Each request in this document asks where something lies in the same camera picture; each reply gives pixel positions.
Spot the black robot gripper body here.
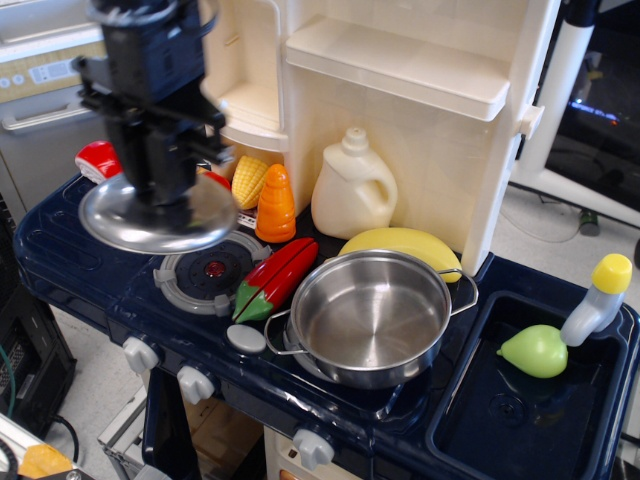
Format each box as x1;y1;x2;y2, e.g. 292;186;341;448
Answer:
74;0;236;166

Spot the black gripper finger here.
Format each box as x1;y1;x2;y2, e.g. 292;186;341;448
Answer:
107;119;151;195
149;132;196;205

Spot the steel pot lid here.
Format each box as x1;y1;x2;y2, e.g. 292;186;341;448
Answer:
79;174;239;255

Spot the red toy meat slice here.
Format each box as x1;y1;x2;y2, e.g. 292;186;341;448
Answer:
74;140;123;184

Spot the red toy ketchup bottle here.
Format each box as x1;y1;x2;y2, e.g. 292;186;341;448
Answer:
197;167;231;194

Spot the yellow toy corn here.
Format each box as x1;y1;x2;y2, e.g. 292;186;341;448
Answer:
231;155;269;210

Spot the grey toy stove burner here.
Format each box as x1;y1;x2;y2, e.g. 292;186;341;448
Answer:
153;232;272;317

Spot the orange toy carrot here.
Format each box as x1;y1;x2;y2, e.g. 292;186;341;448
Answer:
255;164;296;243

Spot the red toy chili pepper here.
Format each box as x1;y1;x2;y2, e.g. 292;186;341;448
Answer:
232;237;319;324

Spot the grey round button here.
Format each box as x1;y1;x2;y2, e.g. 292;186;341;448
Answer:
226;324;266;354

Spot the cream toy detergent jug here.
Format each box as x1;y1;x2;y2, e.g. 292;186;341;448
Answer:
311;127;398;240

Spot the grey stove knob left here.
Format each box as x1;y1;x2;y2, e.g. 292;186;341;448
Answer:
123;336;160;374

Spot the grey stove knob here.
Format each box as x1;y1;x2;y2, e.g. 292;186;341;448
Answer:
123;336;160;374
177;366;215;405
292;429;335;470

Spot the grey stove knob middle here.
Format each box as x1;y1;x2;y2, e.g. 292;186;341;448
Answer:
177;366;215;405

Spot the yellow toy banana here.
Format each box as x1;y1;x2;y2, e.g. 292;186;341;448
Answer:
339;227;461;271

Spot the cream toy kitchen shelf unit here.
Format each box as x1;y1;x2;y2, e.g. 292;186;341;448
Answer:
199;1;559;274

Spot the grey stove knob right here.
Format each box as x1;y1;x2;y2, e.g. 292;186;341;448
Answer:
292;429;335;470

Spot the green toy pear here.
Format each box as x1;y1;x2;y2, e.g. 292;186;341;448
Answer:
496;324;568;379

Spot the navy toy sink basin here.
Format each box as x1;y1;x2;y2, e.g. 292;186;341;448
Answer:
426;293;637;479

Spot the navy toy kitchen counter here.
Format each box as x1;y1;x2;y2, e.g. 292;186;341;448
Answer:
13;127;640;480

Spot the grey toy faucet yellow cap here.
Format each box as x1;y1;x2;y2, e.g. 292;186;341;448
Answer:
560;253;633;347

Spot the steel pot with handles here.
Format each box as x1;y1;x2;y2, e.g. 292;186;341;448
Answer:
267;249;479;390

